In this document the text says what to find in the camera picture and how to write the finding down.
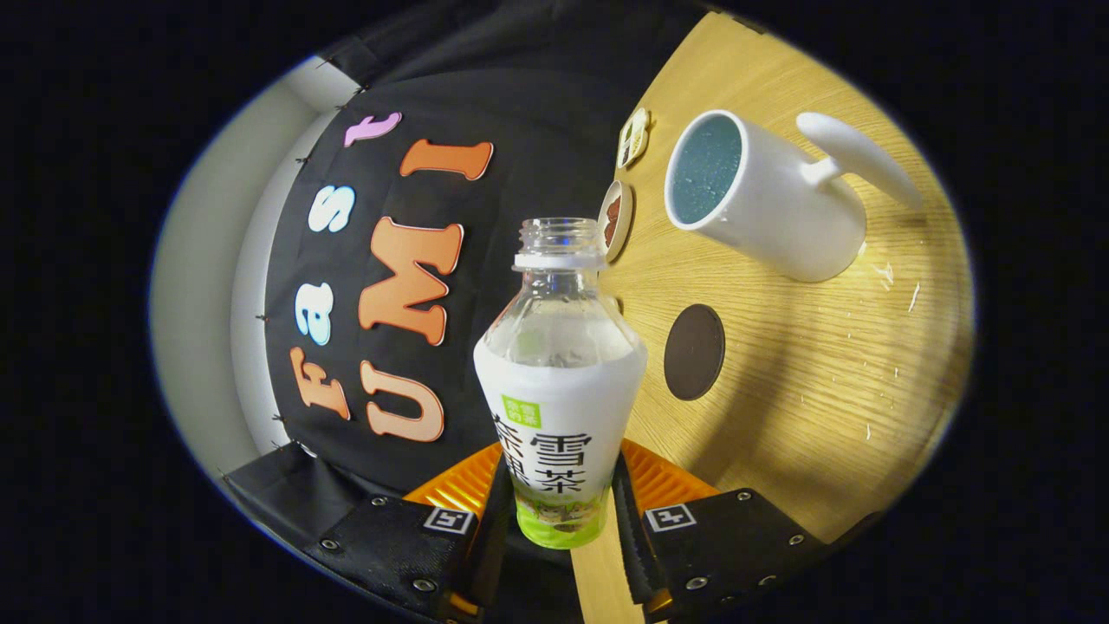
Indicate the black backdrop cloth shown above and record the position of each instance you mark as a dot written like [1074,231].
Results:
[537,130]

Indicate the clear juice bottle white label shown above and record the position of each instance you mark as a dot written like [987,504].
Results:
[559,407]

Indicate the wooden table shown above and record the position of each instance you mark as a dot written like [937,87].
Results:
[823,390]

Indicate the small plate with brown food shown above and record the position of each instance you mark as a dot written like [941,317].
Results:
[615,221]

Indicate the white cup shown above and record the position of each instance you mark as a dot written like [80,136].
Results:
[780,217]

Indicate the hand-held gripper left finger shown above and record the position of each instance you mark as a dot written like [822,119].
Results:
[489,537]

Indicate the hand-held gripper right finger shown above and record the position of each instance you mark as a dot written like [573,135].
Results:
[631,546]

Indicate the dark brown round coaster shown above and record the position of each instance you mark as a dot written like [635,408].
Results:
[694,351]

